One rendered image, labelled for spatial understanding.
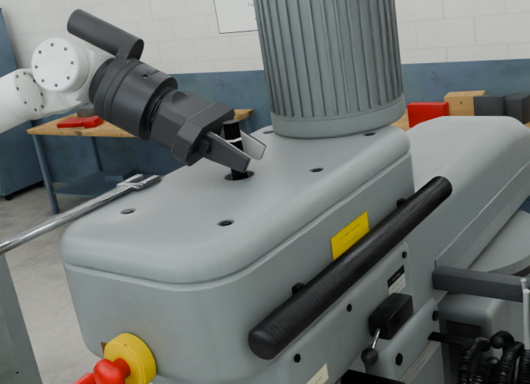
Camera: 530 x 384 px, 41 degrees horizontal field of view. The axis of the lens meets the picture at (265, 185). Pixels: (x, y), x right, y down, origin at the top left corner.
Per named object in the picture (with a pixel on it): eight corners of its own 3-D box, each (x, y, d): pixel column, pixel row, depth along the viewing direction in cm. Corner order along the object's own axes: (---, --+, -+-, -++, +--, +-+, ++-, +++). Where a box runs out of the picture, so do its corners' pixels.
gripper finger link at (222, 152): (244, 175, 86) (200, 152, 88) (253, 153, 85) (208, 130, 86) (239, 180, 85) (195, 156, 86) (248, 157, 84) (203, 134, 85)
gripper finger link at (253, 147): (266, 143, 89) (222, 121, 90) (257, 164, 90) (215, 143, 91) (270, 139, 90) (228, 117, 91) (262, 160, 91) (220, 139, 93)
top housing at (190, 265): (237, 410, 70) (207, 262, 65) (65, 356, 85) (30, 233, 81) (429, 226, 105) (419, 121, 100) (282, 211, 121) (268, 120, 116)
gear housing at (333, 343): (296, 435, 81) (284, 358, 78) (143, 386, 95) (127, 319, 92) (419, 299, 106) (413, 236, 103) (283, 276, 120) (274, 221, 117)
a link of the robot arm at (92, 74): (95, 127, 86) (19, 87, 88) (134, 127, 96) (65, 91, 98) (132, 39, 84) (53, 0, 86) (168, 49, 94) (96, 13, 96)
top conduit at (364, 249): (278, 364, 69) (272, 333, 68) (243, 356, 71) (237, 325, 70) (453, 199, 102) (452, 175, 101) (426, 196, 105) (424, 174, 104)
